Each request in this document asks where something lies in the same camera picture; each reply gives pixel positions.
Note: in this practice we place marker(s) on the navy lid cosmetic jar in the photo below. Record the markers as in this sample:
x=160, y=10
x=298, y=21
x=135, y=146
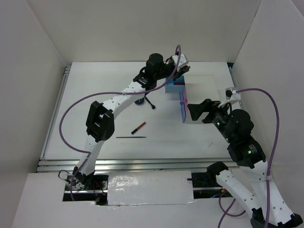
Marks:
x=140, y=102

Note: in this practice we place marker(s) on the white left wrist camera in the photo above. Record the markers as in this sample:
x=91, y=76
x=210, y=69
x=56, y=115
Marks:
x=180, y=62

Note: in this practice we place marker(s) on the pink drawer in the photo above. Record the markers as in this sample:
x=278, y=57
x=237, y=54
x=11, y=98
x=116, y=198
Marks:
x=185, y=100

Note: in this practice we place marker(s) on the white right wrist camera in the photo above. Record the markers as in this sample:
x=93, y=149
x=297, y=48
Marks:
x=232, y=97

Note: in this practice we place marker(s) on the white drawer organizer box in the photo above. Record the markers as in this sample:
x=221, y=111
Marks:
x=199, y=88

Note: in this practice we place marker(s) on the white foil-taped cover panel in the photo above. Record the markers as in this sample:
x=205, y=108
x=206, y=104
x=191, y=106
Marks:
x=149, y=188

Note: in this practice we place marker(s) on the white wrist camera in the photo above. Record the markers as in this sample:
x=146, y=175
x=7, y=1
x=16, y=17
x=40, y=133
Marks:
x=232, y=97
x=180, y=62

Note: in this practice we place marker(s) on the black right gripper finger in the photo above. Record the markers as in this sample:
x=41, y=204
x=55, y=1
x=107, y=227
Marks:
x=196, y=110
x=209, y=118

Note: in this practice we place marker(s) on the black angled makeup brush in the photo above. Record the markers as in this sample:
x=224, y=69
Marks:
x=149, y=102

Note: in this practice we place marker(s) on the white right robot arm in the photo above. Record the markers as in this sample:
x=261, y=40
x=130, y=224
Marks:
x=265, y=205

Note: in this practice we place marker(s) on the purple drawer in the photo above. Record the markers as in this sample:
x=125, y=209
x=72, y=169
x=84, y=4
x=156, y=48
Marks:
x=183, y=114

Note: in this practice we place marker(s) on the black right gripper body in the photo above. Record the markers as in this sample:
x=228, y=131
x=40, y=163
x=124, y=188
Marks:
x=220, y=116

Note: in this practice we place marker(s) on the blue drawer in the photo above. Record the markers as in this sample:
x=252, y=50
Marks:
x=170, y=88

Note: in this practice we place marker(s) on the aluminium frame rail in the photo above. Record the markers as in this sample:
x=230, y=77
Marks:
x=103, y=166

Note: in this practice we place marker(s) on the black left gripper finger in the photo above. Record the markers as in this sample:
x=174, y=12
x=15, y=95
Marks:
x=186, y=68
x=177, y=75

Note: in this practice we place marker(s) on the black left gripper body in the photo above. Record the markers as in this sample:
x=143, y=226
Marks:
x=166, y=71

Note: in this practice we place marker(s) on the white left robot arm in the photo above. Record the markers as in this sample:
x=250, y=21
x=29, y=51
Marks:
x=101, y=116

